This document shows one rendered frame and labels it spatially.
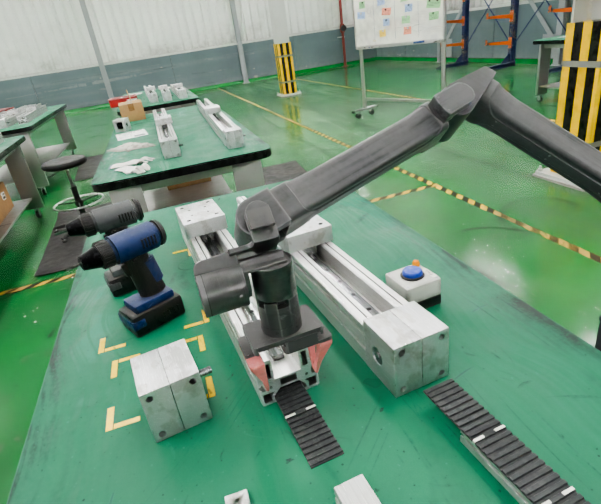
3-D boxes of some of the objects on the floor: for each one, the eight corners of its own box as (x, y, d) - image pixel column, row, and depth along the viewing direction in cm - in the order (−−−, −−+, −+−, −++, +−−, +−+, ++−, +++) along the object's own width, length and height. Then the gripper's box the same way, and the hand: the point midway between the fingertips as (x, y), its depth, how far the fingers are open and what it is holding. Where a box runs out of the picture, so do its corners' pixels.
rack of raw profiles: (434, 69, 1096) (434, -36, 1000) (466, 63, 1116) (469, -40, 1019) (539, 75, 809) (552, -72, 712) (579, 67, 829) (597, -77, 732)
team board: (351, 119, 677) (338, -31, 592) (374, 112, 703) (365, -33, 617) (434, 126, 565) (433, -58, 480) (458, 118, 591) (461, -59, 505)
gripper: (238, 318, 56) (259, 409, 63) (327, 289, 60) (338, 379, 66) (226, 293, 62) (246, 379, 69) (307, 268, 65) (319, 353, 72)
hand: (290, 375), depth 67 cm, fingers open, 8 cm apart
